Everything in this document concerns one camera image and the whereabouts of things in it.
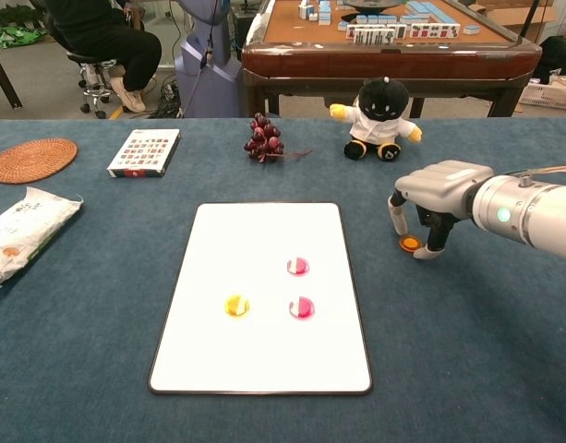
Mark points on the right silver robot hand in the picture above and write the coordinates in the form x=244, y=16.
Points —
x=441, y=184

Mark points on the pink disc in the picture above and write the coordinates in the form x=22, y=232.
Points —
x=297, y=266
x=302, y=307

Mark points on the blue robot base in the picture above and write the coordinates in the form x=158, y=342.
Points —
x=208, y=92

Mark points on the black plush toy white coat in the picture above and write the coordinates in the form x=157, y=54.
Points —
x=379, y=124

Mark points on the brown mahjong table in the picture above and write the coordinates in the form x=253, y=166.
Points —
x=379, y=64

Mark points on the white plastic basket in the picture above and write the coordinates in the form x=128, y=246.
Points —
x=550, y=94

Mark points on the mahjong tile row red prints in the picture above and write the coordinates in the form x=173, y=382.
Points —
x=435, y=31

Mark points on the single blue backed mahjong tile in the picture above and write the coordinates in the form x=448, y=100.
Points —
x=472, y=30

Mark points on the mahjong tile row green prints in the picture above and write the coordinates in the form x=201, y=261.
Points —
x=377, y=34

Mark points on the black bag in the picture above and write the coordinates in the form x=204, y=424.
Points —
x=557, y=55

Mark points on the long blue backed tile row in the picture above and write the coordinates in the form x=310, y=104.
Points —
x=425, y=11

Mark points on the short blue backed tile row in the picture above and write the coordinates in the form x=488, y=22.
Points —
x=370, y=19

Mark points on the cardboard box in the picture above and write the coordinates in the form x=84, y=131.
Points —
x=513, y=18

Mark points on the dark red grape bunch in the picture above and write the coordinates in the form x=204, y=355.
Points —
x=264, y=138

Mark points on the white magnetic board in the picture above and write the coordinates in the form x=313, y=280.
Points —
x=245, y=240

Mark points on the stacked blue backed mahjong tiles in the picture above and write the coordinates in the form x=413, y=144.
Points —
x=317, y=11

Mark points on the white printed card box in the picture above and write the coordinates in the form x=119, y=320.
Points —
x=144, y=152

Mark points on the chrome swivel stool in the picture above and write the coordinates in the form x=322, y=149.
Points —
x=95, y=78

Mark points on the seated person in black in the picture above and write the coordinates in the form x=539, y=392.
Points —
x=102, y=41

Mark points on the blue table cloth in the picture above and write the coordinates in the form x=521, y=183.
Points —
x=79, y=346

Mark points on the brown woven round coaster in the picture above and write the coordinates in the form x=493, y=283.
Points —
x=31, y=160

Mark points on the white snack bag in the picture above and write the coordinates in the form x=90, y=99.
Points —
x=24, y=231

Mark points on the dark furniture leg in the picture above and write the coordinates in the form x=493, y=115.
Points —
x=5, y=78

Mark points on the green artificial foliage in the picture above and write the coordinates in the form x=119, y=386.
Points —
x=15, y=34

